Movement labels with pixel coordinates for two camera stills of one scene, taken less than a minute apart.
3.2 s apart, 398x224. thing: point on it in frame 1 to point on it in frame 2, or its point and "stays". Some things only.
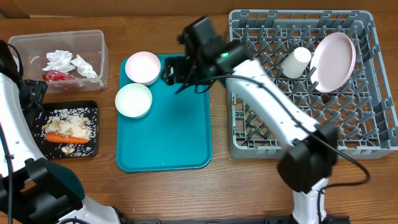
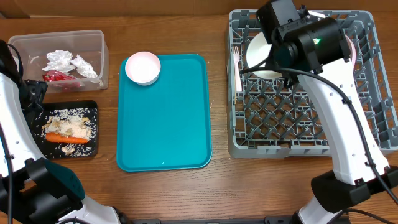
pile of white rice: x=69 y=124 stays
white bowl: x=133 y=100 to x=257 y=50
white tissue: x=84 y=68 stays
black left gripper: x=38 y=88 stays
